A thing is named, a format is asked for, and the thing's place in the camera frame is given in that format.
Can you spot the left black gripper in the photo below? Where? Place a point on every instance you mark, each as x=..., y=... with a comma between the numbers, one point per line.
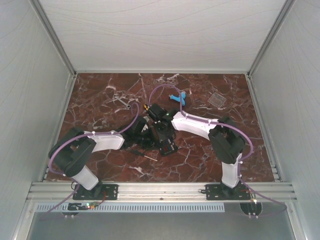
x=151, y=142

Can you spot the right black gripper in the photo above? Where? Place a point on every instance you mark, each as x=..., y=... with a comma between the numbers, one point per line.
x=162, y=136

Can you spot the black fuse box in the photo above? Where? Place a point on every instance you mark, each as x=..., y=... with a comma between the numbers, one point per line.
x=167, y=147

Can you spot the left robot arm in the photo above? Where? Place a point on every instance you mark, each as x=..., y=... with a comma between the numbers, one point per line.
x=73, y=151

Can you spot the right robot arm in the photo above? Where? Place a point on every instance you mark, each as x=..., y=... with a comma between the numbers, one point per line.
x=227, y=143

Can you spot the clear fuse box lid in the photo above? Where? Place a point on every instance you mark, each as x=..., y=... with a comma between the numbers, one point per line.
x=217, y=100

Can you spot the blue plastic faucet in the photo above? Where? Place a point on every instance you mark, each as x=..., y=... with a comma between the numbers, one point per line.
x=179, y=98

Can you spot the silver wrench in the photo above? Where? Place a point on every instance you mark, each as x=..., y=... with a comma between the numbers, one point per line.
x=128, y=106

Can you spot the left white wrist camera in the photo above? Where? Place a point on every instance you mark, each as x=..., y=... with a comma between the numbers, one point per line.
x=145, y=128

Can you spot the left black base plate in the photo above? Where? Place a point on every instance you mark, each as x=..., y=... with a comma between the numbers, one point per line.
x=105, y=192

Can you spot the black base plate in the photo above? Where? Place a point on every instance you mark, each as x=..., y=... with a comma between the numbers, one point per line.
x=105, y=192
x=215, y=192

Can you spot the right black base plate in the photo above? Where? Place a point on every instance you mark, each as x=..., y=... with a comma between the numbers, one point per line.
x=215, y=192

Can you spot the aluminium front rail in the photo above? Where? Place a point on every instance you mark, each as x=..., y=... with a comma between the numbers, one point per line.
x=167, y=192

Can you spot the slotted grey cable duct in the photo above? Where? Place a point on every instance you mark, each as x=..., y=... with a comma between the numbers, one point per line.
x=138, y=207

